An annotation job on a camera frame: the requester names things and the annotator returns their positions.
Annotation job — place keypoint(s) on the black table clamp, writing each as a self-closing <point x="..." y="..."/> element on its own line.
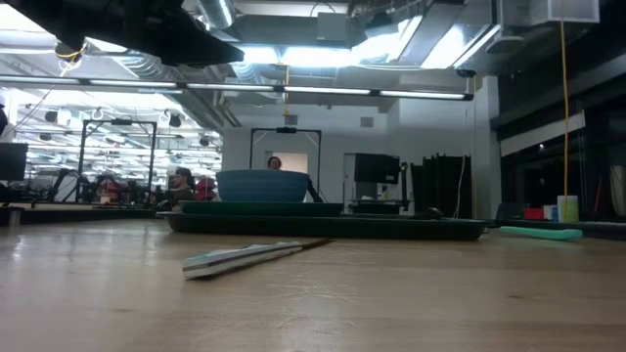
<point x="430" y="214"/>

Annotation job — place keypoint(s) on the silver ventilation duct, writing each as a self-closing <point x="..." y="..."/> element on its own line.
<point x="215" y="12"/>

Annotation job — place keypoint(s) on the black background table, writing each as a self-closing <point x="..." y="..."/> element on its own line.
<point x="379" y="205"/>

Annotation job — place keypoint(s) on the dark green plastic tray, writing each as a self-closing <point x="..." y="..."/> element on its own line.
<point x="342" y="230"/>

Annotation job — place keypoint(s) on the black aluminium table frame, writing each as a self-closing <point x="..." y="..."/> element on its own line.
<point x="73" y="217"/>

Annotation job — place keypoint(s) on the white and blue container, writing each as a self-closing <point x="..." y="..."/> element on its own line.
<point x="550" y="213"/>

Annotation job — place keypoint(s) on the black rig frame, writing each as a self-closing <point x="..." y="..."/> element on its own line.
<point x="117" y="122"/>
<point x="286" y="130"/>

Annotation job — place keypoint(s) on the pale green container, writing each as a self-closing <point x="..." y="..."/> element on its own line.
<point x="568" y="210"/>

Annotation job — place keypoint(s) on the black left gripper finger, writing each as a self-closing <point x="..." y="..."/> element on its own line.
<point x="188" y="27"/>
<point x="195" y="54"/>

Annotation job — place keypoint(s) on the blue bowl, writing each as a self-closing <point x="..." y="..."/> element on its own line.
<point x="264" y="188"/>

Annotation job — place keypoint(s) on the red container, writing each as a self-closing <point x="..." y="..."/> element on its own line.
<point x="533" y="214"/>

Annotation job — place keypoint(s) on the long LED light bar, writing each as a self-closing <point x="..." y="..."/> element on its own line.
<point x="327" y="90"/>

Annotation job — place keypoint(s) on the black monitor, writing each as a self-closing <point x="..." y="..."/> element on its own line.
<point x="376" y="168"/>
<point x="12" y="161"/>

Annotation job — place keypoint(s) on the person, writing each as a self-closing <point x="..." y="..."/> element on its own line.
<point x="274" y="163"/>
<point x="182" y="183"/>

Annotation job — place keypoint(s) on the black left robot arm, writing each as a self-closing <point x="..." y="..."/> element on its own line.
<point x="44" y="14"/>

